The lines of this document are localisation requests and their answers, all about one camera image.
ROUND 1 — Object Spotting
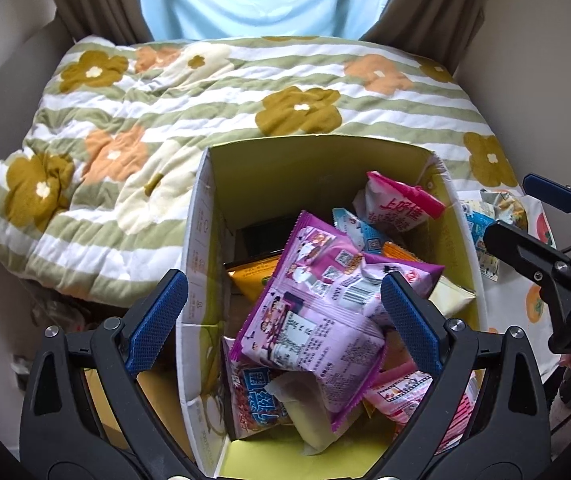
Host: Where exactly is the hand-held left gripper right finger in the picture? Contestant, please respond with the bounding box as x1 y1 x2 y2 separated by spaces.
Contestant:
363 271 552 480

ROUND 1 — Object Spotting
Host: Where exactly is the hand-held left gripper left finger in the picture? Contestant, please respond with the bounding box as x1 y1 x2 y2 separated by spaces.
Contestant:
19 269 191 480

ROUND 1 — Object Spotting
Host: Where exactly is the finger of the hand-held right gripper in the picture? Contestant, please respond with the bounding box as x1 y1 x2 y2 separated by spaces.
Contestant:
483 220 571 286
523 172 571 261

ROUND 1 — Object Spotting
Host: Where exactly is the purple snack packet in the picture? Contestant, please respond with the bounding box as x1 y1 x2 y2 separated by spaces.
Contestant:
360 252 445 306
229 211 391 433

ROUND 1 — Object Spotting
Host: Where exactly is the dark red snack packet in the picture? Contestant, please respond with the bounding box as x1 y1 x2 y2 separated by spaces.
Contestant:
222 337 291 441

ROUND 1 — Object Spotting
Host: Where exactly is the yellow cardboard box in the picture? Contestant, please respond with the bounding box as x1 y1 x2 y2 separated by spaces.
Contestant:
175 134 489 480

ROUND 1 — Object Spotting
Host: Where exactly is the grey green snack packet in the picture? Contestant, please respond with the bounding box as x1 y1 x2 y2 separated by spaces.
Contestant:
480 189 529 233

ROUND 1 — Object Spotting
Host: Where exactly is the light blue snack packet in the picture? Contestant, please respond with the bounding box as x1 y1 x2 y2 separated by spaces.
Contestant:
332 207 389 256
460 199 501 281

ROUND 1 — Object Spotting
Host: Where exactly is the cream snack packet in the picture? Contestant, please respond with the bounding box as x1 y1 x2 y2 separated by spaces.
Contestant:
428 280 477 318

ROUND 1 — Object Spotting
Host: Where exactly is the pink film print packet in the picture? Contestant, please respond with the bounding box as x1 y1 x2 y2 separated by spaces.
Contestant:
363 367 436 423

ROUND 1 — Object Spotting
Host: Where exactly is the small orange snack packet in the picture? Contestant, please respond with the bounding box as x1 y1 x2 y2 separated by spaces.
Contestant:
382 241 422 263

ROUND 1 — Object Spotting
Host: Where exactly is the brown board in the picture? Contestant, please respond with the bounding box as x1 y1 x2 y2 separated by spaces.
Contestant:
82 360 188 456

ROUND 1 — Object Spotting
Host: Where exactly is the pink striped packet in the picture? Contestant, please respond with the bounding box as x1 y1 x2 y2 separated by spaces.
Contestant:
435 370 481 453

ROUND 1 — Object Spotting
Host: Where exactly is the pink snack packet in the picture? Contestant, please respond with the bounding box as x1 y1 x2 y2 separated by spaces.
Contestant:
353 170 447 235

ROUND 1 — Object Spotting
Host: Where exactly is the pale white snack packet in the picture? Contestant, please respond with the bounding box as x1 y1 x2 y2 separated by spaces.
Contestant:
268 372 339 457

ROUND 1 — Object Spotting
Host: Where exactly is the floral striped blanket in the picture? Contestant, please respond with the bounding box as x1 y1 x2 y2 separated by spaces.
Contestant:
0 35 526 306

